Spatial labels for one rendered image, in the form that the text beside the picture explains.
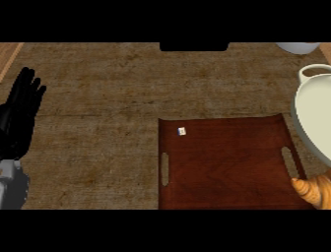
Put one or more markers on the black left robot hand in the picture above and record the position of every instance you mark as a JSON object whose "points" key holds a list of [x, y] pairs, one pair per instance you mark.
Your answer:
{"points": [[9, 124]]}

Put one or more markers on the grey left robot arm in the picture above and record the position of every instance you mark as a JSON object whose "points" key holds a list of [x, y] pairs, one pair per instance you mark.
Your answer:
{"points": [[3, 187]]}

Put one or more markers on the cream pot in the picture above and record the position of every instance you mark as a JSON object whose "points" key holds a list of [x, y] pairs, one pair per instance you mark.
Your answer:
{"points": [[324, 111]]}

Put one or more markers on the golden croissant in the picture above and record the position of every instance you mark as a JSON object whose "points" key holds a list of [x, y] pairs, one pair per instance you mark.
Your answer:
{"points": [[324, 192]]}

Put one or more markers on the brown wooden tray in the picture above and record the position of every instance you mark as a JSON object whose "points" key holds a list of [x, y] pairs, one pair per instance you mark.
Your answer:
{"points": [[226, 164]]}

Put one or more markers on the pale grey bowl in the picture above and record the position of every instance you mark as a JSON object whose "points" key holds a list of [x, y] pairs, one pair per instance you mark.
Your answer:
{"points": [[297, 47]]}

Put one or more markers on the small white label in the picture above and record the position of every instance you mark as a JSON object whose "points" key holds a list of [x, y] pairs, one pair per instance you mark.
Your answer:
{"points": [[182, 131]]}

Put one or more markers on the black appliance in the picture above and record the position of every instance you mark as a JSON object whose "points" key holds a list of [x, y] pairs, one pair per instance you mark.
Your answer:
{"points": [[194, 46]]}

